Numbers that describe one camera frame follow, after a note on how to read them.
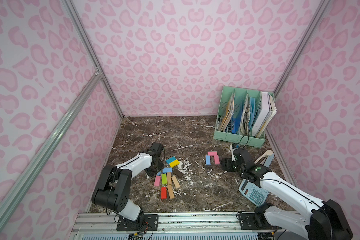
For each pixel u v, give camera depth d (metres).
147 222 0.73
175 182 0.86
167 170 0.91
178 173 0.90
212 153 0.98
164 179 0.86
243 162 0.63
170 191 0.82
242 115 0.91
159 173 0.88
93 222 0.75
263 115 0.90
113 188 0.45
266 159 0.93
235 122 0.98
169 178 0.86
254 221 0.72
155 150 0.74
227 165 0.76
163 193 0.82
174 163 0.94
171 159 0.96
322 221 0.40
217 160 0.93
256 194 0.80
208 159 0.95
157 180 0.86
